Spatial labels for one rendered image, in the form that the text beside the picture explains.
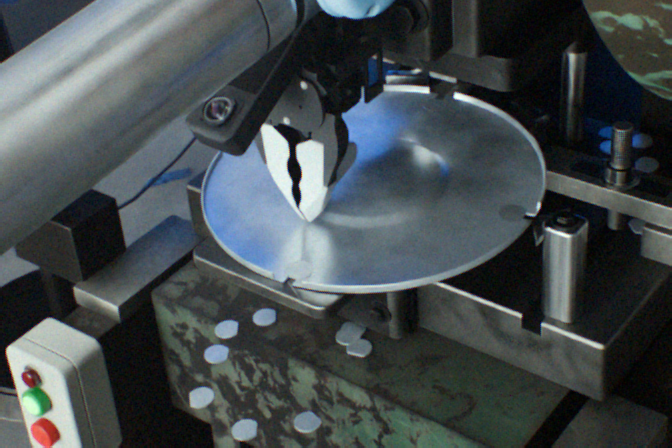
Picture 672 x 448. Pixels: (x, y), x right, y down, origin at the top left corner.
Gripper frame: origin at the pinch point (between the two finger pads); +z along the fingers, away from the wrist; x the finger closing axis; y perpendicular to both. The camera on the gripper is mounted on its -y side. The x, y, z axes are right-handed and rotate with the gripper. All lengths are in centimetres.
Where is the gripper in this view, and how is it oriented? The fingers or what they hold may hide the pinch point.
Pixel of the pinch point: (302, 210)
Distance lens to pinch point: 103.2
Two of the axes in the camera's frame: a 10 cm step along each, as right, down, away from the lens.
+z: 0.6, 8.2, 5.7
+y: 5.9, -4.9, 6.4
